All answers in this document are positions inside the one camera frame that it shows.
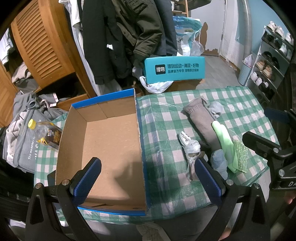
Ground person's hand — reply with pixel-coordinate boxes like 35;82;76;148
285;191;296;205

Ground wooden louvered cabinet door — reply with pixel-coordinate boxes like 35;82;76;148
10;0;98;98

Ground light grey-blue sock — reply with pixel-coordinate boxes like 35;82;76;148
208;101;224;119

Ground green sparkly scrub sponge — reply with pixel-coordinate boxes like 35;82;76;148
232;140;248;173

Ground blue white plastic bag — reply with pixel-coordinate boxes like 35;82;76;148
173;16;204;57

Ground dark hanging jackets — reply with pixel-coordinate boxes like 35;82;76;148
80;1;178;87

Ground plastic bottle yellow cap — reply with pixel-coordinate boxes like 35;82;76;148
28;119;62;150

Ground grey rolled sweatpants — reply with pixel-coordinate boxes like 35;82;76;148
183;97;222;152

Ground teal shoebox lid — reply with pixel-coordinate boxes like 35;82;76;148
144;56;205;84

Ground metal shoe rack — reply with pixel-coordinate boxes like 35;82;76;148
245;21;295;108

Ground blue cardboard shoebox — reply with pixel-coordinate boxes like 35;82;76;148
56;89;151;216

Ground light green foam cloth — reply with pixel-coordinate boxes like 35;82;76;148
211;120;238;173

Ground light blue waste bin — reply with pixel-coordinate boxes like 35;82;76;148
238;61;251;86

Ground blue cloth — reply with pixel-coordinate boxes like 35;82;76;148
210;149;228;180

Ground white grey patterned sock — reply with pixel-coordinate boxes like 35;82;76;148
178;131;205;182

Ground green checkered tablecloth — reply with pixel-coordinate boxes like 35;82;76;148
33;85;280;224

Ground grey printed tote bag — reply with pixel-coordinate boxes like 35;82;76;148
2;109;57;173

